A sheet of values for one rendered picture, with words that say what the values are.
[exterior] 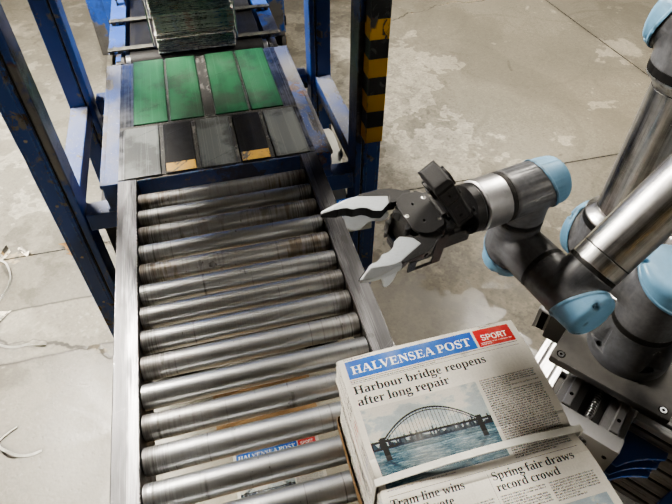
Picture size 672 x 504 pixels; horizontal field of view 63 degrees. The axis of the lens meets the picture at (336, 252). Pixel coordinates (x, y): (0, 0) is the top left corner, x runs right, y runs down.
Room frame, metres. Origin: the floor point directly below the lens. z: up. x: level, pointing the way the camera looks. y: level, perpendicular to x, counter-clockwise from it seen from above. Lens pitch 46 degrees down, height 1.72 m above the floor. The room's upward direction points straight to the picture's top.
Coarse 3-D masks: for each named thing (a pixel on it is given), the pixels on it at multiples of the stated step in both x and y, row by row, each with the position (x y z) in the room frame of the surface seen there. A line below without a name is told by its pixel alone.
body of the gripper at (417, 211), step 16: (416, 192) 0.57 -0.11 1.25; (464, 192) 0.57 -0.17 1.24; (400, 208) 0.54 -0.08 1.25; (416, 208) 0.54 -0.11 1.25; (432, 208) 0.54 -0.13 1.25; (480, 208) 0.55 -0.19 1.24; (400, 224) 0.53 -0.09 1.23; (416, 224) 0.51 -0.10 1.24; (432, 224) 0.51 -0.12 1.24; (448, 224) 0.52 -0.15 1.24; (464, 224) 0.56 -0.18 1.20; (480, 224) 0.54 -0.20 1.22; (448, 240) 0.55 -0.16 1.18; (464, 240) 0.56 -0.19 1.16; (432, 256) 0.52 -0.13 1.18
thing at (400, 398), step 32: (384, 352) 0.46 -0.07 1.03; (416, 352) 0.46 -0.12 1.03; (448, 352) 0.46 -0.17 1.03; (480, 352) 0.46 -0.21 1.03; (512, 352) 0.46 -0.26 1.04; (352, 384) 0.40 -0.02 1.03; (384, 384) 0.40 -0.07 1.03; (416, 384) 0.40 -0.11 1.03; (448, 384) 0.40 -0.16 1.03; (480, 384) 0.40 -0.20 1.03; (512, 384) 0.40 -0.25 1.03; (544, 384) 0.40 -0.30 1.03; (352, 416) 0.36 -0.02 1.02; (384, 416) 0.35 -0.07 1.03; (416, 416) 0.35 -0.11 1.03; (448, 416) 0.36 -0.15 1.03; (480, 416) 0.36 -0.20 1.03; (512, 416) 0.36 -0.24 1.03; (352, 448) 0.37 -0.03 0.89; (384, 448) 0.31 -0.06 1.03
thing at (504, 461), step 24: (480, 432) 0.33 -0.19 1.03; (504, 432) 0.33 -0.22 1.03; (528, 432) 0.33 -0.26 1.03; (384, 456) 0.30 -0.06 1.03; (408, 456) 0.30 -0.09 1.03; (432, 456) 0.30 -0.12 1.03; (480, 456) 0.30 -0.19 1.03; (504, 456) 0.30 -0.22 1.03; (528, 456) 0.30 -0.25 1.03; (552, 456) 0.30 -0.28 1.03; (408, 480) 0.27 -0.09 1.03; (432, 480) 0.27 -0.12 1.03; (456, 480) 0.27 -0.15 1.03; (480, 480) 0.27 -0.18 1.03
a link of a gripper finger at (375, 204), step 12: (336, 204) 0.55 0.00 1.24; (348, 204) 0.54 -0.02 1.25; (360, 204) 0.54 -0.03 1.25; (372, 204) 0.54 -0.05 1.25; (384, 204) 0.55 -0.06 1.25; (324, 216) 0.53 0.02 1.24; (336, 216) 0.53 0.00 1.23; (348, 216) 0.55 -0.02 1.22; (360, 216) 0.55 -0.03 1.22; (372, 216) 0.54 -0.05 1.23; (384, 216) 0.55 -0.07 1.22; (348, 228) 0.55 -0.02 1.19; (360, 228) 0.55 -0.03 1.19
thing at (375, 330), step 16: (304, 160) 1.25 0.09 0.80; (320, 176) 1.18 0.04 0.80; (320, 192) 1.11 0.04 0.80; (320, 208) 1.05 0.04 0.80; (336, 224) 0.99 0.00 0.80; (336, 240) 0.93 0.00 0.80; (336, 256) 0.88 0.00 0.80; (352, 256) 0.88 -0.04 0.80; (352, 272) 0.83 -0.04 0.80; (352, 288) 0.78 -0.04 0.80; (368, 288) 0.78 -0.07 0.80; (368, 304) 0.73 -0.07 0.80; (368, 320) 0.69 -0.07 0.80; (384, 320) 0.69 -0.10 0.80; (368, 336) 0.65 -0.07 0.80; (384, 336) 0.65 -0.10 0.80
